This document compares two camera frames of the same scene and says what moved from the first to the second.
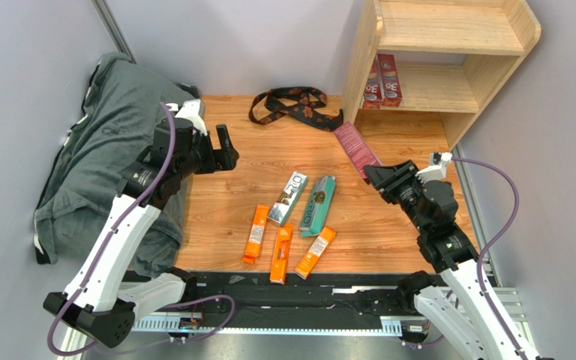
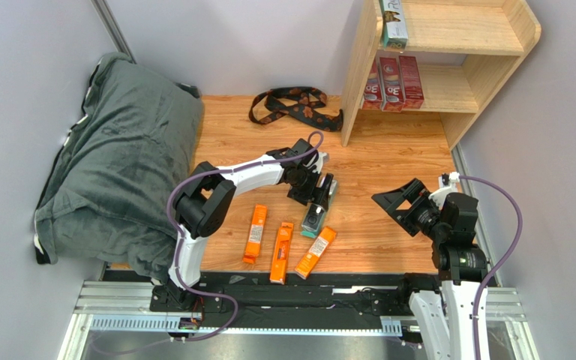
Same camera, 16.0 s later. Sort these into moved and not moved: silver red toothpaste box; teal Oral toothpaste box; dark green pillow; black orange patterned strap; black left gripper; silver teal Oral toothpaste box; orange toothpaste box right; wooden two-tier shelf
Moved: silver red toothpaste box; black left gripper; silver teal Oral toothpaste box
Not moved: dark green pillow; teal Oral toothpaste box; orange toothpaste box right; wooden two-tier shelf; black orange patterned strap
